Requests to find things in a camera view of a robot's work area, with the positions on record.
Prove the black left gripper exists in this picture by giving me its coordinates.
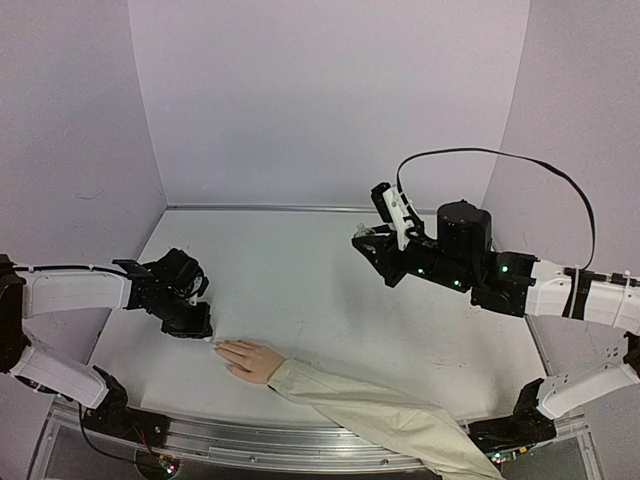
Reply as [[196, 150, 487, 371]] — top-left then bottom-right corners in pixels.
[[147, 290, 213, 339]]

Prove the clear glitter nail polish bottle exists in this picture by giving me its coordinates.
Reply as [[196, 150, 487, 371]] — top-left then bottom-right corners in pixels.
[[354, 223, 377, 238]]

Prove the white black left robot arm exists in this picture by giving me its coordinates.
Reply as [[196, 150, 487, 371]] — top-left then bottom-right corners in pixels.
[[1, 248, 213, 447]]

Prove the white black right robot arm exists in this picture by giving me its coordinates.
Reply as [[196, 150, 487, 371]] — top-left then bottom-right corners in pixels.
[[352, 200, 639, 453]]

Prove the mannequin hand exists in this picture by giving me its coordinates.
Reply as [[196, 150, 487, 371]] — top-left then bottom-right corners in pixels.
[[214, 340, 286, 385]]

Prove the beige sleeve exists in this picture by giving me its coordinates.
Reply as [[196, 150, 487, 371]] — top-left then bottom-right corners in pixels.
[[268, 360, 502, 479]]

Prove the black right camera cable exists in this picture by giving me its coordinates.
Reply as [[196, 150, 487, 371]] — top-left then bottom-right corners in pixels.
[[395, 148, 597, 274]]

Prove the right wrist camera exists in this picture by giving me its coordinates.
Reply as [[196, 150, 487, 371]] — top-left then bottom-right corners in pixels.
[[371, 182, 426, 251]]

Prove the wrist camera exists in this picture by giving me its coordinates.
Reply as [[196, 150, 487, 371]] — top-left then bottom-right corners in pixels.
[[185, 274, 209, 306], [371, 182, 426, 251]]

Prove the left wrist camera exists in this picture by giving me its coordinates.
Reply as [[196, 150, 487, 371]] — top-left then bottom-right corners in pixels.
[[185, 274, 209, 306]]

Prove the aluminium base frame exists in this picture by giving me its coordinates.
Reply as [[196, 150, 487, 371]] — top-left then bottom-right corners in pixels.
[[29, 202, 601, 480]]

